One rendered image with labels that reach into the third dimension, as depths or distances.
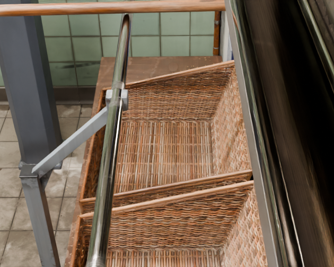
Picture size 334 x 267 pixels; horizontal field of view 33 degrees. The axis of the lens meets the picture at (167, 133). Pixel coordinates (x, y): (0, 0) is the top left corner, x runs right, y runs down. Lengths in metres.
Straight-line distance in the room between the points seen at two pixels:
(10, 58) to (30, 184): 1.16
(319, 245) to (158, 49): 2.47
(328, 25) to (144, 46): 2.21
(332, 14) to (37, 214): 0.90
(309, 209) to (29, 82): 2.00
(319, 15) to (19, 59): 1.76
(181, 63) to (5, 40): 0.73
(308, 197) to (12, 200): 2.16
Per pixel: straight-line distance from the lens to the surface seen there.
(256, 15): 0.98
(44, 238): 1.51
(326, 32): 0.82
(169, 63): 2.40
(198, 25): 2.93
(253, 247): 1.39
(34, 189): 1.39
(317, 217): 0.62
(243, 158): 1.58
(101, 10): 1.48
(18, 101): 2.59
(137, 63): 2.41
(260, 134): 0.67
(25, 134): 2.70
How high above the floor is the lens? 1.86
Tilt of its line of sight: 39 degrees down
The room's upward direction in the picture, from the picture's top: 1 degrees counter-clockwise
